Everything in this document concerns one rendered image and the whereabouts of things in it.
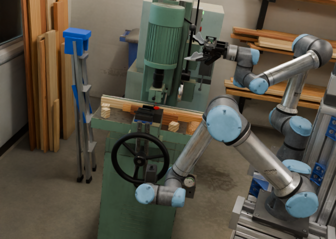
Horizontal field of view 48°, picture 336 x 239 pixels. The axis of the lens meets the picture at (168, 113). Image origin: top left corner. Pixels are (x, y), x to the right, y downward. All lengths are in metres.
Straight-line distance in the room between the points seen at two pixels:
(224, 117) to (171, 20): 0.74
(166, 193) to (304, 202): 0.51
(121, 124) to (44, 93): 1.37
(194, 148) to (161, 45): 0.62
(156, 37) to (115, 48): 2.53
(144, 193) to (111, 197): 0.77
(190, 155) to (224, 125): 0.29
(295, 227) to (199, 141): 0.52
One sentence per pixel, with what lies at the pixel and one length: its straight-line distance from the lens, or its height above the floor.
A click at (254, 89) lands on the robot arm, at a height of 1.24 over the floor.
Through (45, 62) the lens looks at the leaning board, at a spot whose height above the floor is 0.80.
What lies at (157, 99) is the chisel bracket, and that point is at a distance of 2.00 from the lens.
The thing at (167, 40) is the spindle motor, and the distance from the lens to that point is 1.88.
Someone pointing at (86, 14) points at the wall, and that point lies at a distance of 4.41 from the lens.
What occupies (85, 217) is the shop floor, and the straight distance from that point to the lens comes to 2.73.
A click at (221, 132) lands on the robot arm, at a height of 1.22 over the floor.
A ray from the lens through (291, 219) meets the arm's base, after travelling 1.65.
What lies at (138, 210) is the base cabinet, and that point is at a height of 0.37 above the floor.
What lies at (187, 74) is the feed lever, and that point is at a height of 1.13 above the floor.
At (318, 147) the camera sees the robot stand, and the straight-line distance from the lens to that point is 1.76.
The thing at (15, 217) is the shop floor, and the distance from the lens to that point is 2.77.
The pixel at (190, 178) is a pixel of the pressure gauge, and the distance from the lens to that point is 1.99.
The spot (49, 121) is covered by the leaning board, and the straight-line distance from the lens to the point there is 3.35.
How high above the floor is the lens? 1.75
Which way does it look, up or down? 23 degrees down
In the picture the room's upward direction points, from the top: 9 degrees clockwise
